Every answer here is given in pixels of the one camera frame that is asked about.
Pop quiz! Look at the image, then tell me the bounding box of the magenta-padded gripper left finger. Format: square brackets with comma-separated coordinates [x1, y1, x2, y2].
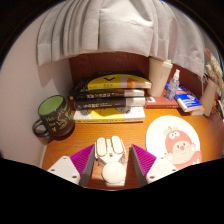
[46, 143, 98, 188]

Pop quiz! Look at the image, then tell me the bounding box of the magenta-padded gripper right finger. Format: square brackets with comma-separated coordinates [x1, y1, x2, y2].
[128, 143, 179, 188]

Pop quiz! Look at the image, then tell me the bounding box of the white computer mouse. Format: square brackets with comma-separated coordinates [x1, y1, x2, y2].
[94, 135, 128, 187]

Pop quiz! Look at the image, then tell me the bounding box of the round cartoon mouse pad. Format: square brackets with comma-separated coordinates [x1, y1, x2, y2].
[145, 115, 203, 171]

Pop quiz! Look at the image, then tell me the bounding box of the dark mug green inside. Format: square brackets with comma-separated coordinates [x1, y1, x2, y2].
[32, 94, 76, 140]

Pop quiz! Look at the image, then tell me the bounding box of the dark red book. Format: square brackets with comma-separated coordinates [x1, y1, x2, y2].
[144, 88, 181, 110]

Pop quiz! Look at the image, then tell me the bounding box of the orange book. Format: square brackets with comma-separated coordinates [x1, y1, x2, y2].
[189, 105, 206, 117]

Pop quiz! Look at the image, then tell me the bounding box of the blue book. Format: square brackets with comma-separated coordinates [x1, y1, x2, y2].
[165, 82, 205, 113]

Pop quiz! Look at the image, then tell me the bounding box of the clear spray bottle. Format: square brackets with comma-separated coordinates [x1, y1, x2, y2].
[164, 68, 181, 102]

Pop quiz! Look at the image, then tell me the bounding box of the cream travel tumbler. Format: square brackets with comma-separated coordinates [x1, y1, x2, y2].
[147, 56, 174, 99]

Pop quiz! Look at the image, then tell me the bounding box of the white curtain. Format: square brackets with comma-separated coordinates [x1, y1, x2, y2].
[35, 0, 206, 78]

